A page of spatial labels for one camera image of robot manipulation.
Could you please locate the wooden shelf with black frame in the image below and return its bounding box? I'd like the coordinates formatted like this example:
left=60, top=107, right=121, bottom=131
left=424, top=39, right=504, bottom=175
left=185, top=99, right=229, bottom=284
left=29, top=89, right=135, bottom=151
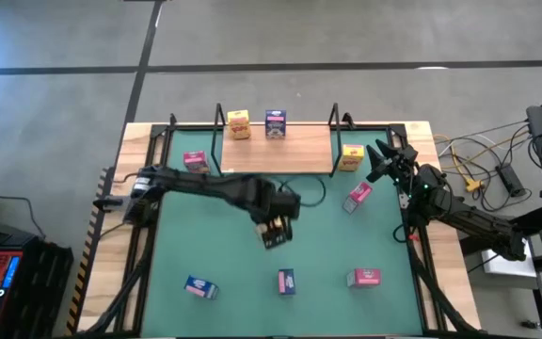
left=210, top=102, right=356, bottom=178

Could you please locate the black metal table frame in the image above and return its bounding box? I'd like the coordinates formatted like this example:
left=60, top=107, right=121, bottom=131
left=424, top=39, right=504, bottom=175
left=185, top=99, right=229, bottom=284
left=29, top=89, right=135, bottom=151
left=80, top=112, right=477, bottom=338

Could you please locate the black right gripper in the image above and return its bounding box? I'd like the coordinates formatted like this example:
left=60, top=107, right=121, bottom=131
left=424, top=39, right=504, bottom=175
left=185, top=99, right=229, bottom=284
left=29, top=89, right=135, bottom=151
left=365, top=138, right=422, bottom=186

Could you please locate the yellow black hazard tape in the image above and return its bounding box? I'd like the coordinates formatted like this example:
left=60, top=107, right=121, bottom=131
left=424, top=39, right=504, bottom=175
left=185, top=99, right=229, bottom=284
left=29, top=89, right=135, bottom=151
left=65, top=167, right=115, bottom=335

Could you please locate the green table mat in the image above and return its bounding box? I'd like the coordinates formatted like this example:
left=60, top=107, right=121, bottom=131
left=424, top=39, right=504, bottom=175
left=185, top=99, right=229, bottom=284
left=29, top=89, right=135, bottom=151
left=141, top=129, right=423, bottom=336

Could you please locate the black plastic crate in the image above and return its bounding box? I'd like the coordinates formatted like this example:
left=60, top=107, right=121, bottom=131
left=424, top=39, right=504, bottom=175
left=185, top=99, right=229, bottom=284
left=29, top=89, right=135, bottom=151
left=0, top=234, right=75, bottom=339

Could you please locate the thin black floor cable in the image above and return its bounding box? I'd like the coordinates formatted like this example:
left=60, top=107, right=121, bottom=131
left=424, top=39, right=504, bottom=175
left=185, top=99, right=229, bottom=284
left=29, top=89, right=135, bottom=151
left=0, top=193, right=47, bottom=239

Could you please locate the cables and equipment right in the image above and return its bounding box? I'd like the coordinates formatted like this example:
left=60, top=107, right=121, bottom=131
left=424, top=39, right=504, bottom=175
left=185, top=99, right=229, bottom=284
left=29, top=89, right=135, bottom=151
left=433, top=134, right=534, bottom=193

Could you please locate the white paper sheet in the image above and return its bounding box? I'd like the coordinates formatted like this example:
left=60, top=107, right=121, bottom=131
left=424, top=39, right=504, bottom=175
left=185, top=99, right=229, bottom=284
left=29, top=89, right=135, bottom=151
left=481, top=237, right=538, bottom=279

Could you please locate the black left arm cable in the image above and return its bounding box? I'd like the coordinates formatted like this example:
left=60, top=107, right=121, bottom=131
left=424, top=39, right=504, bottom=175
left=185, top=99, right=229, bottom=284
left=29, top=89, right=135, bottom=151
left=278, top=174, right=327, bottom=209

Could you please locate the pink Raisin Bran cereal box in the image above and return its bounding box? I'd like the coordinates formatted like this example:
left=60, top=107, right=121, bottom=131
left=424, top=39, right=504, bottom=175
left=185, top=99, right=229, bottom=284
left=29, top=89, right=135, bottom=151
left=346, top=267, right=382, bottom=289
left=342, top=181, right=374, bottom=215
left=183, top=150, right=211, bottom=175

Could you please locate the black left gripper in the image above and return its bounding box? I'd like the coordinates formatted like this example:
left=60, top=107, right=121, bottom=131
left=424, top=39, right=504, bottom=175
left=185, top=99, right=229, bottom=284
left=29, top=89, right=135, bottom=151
left=249, top=176, right=303, bottom=250

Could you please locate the blue Frosted Flakes cereal box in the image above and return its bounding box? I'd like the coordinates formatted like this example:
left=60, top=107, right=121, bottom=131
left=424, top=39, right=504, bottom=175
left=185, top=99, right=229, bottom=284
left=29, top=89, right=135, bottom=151
left=183, top=274, right=219, bottom=301
left=278, top=268, right=296, bottom=297
left=264, top=109, right=288, bottom=140

